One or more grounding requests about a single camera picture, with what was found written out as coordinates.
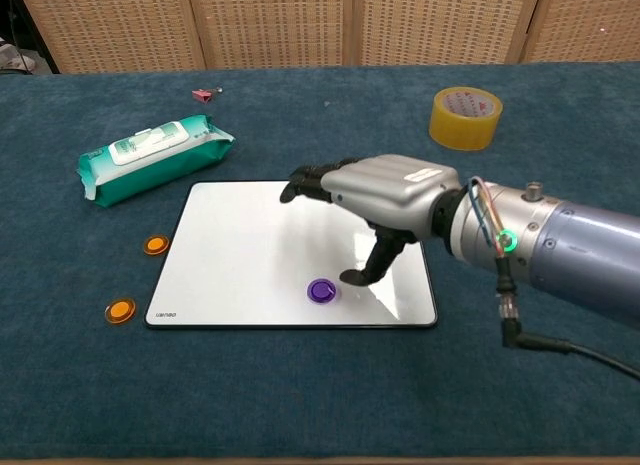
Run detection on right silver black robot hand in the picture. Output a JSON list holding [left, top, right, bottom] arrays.
[[278, 153, 464, 288]]

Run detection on purple round magnet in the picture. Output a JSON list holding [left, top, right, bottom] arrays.
[[305, 278, 342, 305]]

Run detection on orange round magnet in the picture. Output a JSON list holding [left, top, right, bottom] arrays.
[[104, 298, 138, 327], [143, 235, 171, 257]]

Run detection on white rectangular board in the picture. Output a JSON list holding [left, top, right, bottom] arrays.
[[143, 179, 439, 330]]

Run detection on yellow packing tape roll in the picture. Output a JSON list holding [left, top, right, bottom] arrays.
[[428, 85, 505, 152]]

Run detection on wooden woven folding screen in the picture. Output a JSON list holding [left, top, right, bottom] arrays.
[[12, 0, 640, 75]]

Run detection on dark blue table cloth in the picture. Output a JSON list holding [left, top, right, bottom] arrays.
[[0, 60, 640, 460]]

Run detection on green wet wipes pack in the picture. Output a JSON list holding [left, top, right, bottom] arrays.
[[75, 114, 236, 209]]

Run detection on white crumpled bag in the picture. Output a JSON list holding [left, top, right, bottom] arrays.
[[0, 42, 37, 74]]

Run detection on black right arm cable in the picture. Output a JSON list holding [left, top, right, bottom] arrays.
[[492, 254, 640, 381]]

